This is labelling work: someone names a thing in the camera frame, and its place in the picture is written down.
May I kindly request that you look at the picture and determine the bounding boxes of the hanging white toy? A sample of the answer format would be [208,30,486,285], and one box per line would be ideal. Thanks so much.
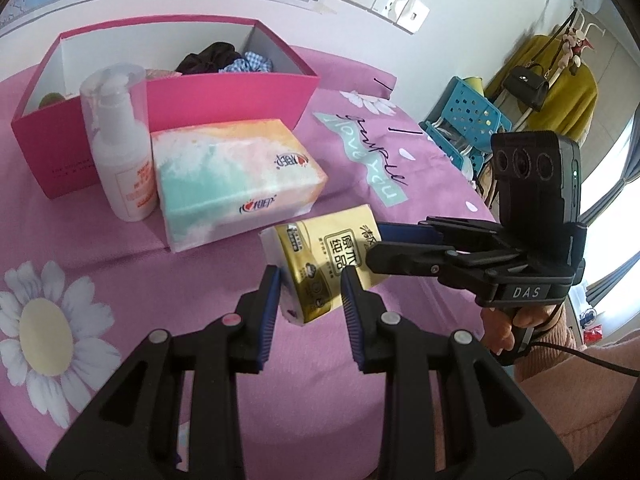
[559,24,594,77]

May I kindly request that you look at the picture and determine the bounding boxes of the person's right hand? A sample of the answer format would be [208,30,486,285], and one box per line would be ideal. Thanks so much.
[480,304,566,361]

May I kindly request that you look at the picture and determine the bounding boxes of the black cable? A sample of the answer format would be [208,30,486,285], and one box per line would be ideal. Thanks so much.
[529,341,640,377]

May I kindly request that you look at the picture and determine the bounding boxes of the black scrunchie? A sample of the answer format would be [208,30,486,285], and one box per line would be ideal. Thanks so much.
[175,41,242,75]

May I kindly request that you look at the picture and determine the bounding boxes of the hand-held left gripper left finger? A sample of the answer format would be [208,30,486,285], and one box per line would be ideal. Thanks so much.
[45,265,282,480]

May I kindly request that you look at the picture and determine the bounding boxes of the person's right forearm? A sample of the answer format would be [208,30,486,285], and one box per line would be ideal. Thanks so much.
[515,307,640,480]

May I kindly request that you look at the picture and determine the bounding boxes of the yellow tissue packet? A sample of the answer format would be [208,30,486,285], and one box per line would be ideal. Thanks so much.
[258,204,392,325]

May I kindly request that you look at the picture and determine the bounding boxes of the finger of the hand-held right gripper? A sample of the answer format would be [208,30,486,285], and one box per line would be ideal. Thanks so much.
[376,221,452,249]
[365,241,482,277]

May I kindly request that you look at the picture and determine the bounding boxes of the black handbag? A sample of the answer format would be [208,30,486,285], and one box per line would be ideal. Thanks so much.
[502,62,552,112]

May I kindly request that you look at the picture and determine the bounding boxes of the pastel tissue pack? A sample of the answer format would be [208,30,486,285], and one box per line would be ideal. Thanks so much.
[150,118,329,254]

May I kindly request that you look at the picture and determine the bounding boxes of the white pump bottle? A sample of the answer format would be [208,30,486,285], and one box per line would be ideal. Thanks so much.
[80,63,157,222]

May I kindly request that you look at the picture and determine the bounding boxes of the blue gingham scrunchie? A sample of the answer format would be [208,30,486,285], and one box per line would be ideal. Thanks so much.
[219,51,274,74]

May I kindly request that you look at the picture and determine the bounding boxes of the white coat rack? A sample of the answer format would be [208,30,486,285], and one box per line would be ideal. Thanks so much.
[510,7,609,132]

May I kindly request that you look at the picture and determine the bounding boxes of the yellow coat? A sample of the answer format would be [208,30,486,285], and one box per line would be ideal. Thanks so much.
[486,34,599,145]

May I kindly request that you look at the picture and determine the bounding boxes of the blue perforated basket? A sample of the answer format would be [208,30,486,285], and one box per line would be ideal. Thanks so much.
[419,75,514,173]

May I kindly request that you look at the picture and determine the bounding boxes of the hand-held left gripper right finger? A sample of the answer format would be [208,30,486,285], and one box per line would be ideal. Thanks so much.
[340,266,574,480]

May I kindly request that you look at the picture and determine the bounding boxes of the pink cardboard box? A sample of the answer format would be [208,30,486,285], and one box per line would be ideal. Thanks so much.
[11,17,321,202]

